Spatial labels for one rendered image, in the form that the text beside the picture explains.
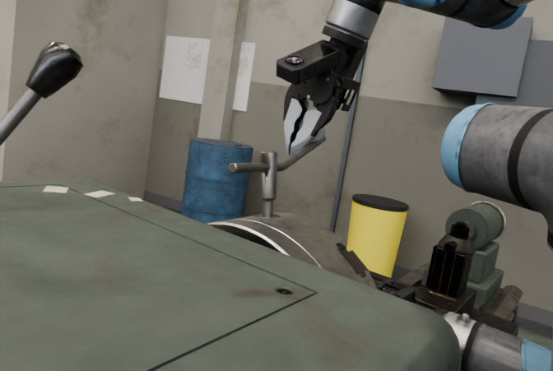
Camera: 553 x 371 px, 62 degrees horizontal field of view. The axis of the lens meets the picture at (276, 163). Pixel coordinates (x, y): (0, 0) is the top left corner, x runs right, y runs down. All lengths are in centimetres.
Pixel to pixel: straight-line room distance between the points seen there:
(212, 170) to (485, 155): 373
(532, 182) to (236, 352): 37
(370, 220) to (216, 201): 143
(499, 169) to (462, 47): 334
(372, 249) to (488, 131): 324
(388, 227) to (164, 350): 353
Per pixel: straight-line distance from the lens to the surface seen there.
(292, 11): 485
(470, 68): 384
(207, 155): 420
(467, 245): 112
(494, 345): 72
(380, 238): 375
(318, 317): 30
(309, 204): 461
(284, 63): 67
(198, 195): 428
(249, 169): 54
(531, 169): 53
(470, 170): 59
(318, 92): 72
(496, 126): 57
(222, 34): 502
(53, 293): 30
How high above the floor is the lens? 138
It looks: 7 degrees down
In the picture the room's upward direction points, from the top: 9 degrees clockwise
